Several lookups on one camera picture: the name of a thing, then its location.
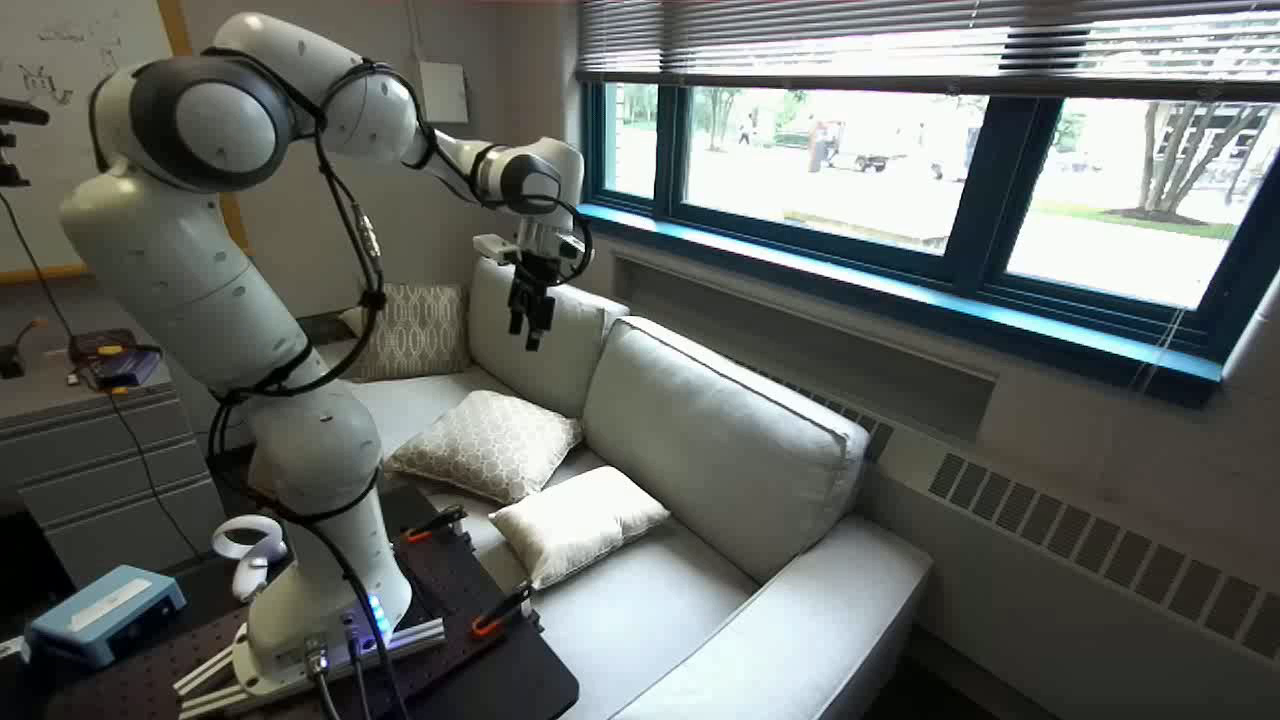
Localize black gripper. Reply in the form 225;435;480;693
506;247;564;355

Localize small cream pillow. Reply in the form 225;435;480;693
487;465;671;590

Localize white lattice patterned pillow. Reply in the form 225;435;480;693
331;281;471;383

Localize beige geometric patterned pillow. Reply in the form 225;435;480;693
386;388;585;506

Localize gray sofa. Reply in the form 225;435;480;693
312;235;935;720

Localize black orange clamp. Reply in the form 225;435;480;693
397;504;471;550
470;583;537;640

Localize black robot table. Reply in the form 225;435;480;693
0;477;585;720

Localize white VR controller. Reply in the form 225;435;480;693
207;512;292;607

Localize black orange small box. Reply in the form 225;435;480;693
69;329;167;392

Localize gray drawer cabinet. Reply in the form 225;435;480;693
0;347;231;583

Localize window blinds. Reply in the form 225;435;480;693
576;0;1280;97

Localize blue box device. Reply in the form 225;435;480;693
25;558;194;670

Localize small black stand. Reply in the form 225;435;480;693
0;315;41;383

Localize wood framed whiteboard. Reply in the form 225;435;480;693
0;0;256;293

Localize radiator vent grille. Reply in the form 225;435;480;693
924;446;1280;665

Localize tree outside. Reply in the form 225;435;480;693
1135;97;1277;222

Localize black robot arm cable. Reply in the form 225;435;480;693
195;52;597;720

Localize white wall box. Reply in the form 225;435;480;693
417;52;471;133

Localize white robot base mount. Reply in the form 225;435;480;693
174;611;453;714

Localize teal window frame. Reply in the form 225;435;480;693
576;71;1280;392

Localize black camera on stand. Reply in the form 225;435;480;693
0;91;58;192

